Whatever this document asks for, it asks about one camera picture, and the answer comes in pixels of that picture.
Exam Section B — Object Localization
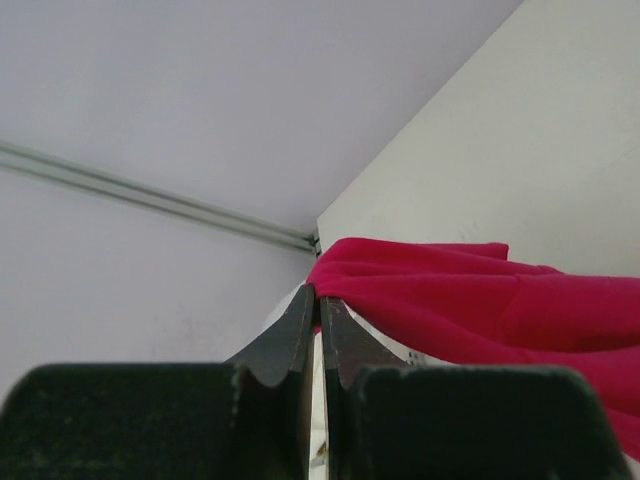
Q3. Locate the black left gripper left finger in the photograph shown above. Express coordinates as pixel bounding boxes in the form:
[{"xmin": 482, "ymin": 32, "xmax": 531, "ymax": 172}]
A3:
[{"xmin": 1, "ymin": 286, "xmax": 315, "ymax": 479}]

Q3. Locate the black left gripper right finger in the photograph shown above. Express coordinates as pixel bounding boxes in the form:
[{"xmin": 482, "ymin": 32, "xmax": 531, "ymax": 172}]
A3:
[{"xmin": 319, "ymin": 298, "xmax": 629, "ymax": 479}]

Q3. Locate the magenta t-shirt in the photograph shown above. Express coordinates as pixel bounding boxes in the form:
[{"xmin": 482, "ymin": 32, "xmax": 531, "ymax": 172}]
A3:
[{"xmin": 307, "ymin": 238, "xmax": 639, "ymax": 457}]

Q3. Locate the white plastic laundry basket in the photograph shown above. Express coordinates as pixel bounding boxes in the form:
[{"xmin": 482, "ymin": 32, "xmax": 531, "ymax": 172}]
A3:
[{"xmin": 258, "ymin": 285, "xmax": 429, "ymax": 366}]

